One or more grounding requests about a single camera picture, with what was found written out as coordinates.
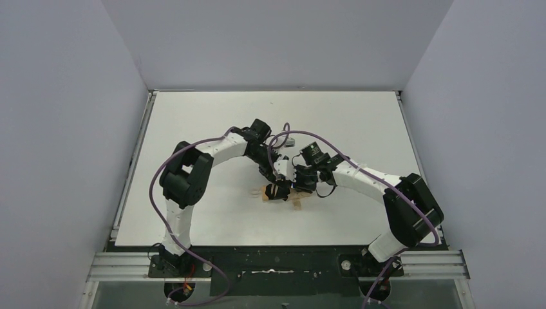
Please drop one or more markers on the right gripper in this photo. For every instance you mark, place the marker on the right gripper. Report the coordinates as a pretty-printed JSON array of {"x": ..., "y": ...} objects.
[{"x": 304, "y": 184}]

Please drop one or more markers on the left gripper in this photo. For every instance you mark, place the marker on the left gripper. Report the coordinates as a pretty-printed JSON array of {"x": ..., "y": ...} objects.
[{"x": 275, "y": 190}]

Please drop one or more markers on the beige folding umbrella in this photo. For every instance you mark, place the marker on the beige folding umbrella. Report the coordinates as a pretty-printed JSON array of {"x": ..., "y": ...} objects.
[{"x": 272, "y": 193}]

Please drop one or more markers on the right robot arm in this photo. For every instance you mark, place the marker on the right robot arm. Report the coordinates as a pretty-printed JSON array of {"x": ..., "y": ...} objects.
[{"x": 411, "y": 210}]

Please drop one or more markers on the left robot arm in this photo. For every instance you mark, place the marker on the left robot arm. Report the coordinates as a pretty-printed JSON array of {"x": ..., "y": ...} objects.
[{"x": 185, "y": 176}]

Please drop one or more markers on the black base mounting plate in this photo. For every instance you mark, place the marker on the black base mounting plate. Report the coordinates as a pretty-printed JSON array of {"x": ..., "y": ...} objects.
[{"x": 346, "y": 270}]

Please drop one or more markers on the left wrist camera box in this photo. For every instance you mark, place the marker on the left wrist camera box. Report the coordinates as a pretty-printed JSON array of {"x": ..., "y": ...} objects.
[{"x": 288, "y": 142}]

